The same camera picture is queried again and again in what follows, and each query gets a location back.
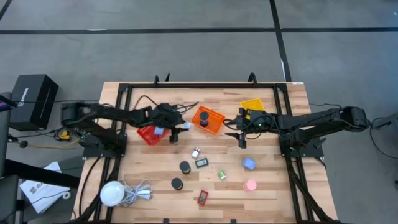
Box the black digital thermometer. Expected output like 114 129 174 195
195 157 210 169

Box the black hourglass with yellow sand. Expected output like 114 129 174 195
179 161 192 175

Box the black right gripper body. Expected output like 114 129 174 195
238 107 274 149

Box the yellow cable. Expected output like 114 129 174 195
12 138 81 149

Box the black metal stand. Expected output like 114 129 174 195
0 91 81 224

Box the red digital thermometer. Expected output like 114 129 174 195
197 189 209 207

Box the white dome lamp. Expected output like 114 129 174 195
99 180 126 207

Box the black table frame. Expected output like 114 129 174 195
73 81 341 224

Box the black hourglass with blue sand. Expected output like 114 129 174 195
199 111 210 128

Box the orange plastic basket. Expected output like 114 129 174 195
191 105 226 135

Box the black floor cable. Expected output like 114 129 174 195
368 116 398 161

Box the black capped hourglass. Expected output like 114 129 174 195
170 177 184 191

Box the pink hourglass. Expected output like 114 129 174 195
243 179 257 192

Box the red plastic basket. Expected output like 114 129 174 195
136 125 170 146

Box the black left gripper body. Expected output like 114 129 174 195
149 103 184 144

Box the yellow plastic basket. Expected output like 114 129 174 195
240 98 266 113

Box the white paper bag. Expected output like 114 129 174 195
19 161 72 215

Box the black cardboard box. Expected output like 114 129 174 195
9 73 59 131

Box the light blue cube charger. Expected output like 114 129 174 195
242 157 257 171

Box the white coiled cable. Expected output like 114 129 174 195
118 178 154 207

